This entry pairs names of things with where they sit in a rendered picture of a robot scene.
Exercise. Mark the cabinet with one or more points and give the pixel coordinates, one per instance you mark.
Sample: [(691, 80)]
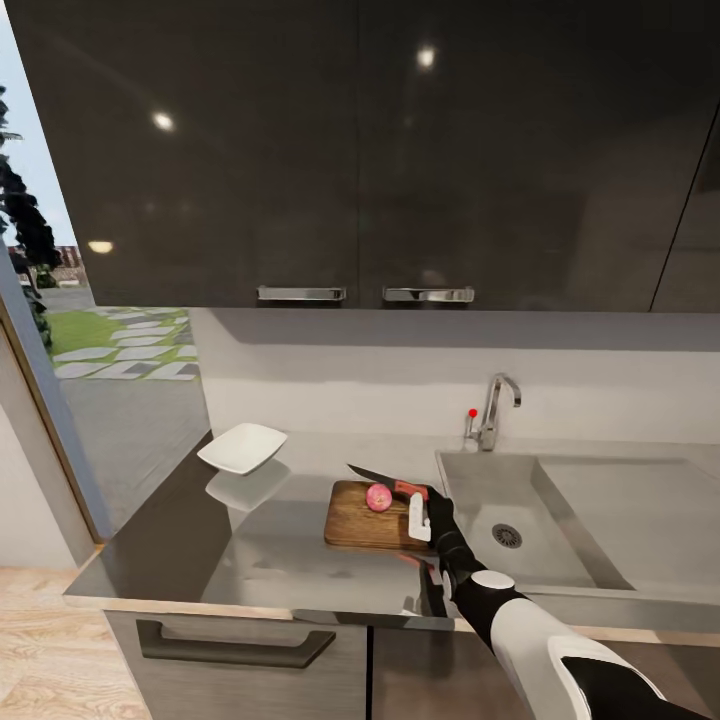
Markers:
[(474, 155), (690, 279)]

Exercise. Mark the bowl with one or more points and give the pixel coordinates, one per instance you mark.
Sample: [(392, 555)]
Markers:
[(243, 449)]

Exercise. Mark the parer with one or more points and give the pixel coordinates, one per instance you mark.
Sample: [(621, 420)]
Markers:
[(397, 483)]

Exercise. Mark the dishwasher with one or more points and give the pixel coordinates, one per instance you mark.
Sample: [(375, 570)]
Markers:
[(191, 667)]

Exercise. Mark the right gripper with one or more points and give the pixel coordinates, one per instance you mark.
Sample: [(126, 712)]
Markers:
[(440, 513)]

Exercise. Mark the cutting board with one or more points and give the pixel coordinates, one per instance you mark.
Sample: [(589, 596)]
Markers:
[(351, 522)]

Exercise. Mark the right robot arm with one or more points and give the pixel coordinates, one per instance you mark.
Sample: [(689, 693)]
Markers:
[(558, 673)]

